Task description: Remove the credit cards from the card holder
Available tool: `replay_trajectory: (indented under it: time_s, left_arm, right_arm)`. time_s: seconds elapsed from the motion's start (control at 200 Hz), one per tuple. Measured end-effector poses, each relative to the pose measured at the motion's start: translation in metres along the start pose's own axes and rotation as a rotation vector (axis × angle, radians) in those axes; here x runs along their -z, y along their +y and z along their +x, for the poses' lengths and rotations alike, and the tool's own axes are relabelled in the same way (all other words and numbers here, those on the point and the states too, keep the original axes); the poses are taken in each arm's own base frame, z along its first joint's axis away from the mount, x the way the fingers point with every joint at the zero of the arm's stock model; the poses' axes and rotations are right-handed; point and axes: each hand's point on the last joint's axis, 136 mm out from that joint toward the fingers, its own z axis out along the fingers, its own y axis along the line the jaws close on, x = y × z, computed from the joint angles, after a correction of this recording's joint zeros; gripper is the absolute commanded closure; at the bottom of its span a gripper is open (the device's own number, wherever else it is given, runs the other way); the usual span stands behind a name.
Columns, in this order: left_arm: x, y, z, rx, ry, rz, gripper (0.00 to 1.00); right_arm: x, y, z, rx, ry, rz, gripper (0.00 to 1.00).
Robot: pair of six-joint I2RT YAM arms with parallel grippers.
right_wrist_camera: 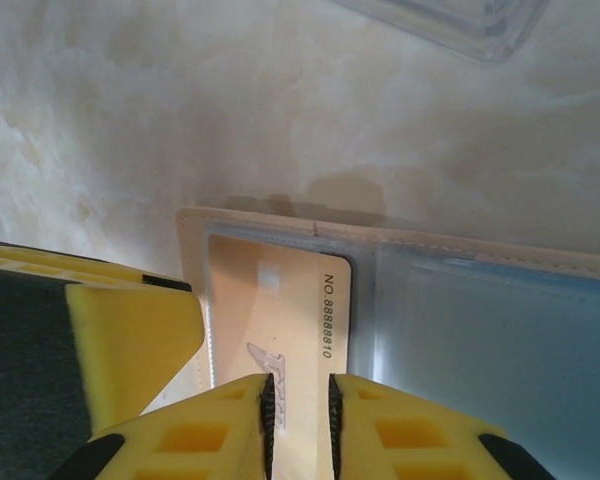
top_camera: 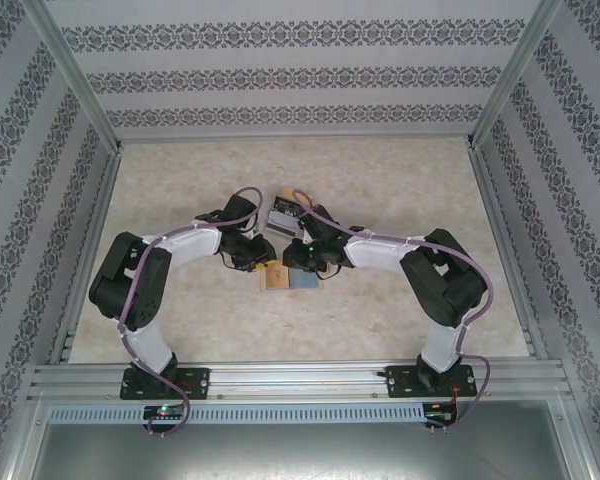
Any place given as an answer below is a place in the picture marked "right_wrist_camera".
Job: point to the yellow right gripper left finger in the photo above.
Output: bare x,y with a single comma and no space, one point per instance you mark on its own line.
190,445

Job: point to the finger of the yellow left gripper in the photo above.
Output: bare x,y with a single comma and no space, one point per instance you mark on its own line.
55,257
130,345

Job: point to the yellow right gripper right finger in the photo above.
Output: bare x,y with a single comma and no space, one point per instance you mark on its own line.
405,440

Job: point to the beige card holder wallet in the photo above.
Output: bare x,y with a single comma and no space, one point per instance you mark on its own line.
480,350

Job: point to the gold card with number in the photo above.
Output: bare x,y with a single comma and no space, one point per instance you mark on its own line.
290,310

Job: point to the clear acrylic card box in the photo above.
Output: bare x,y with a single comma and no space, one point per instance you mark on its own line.
480,30

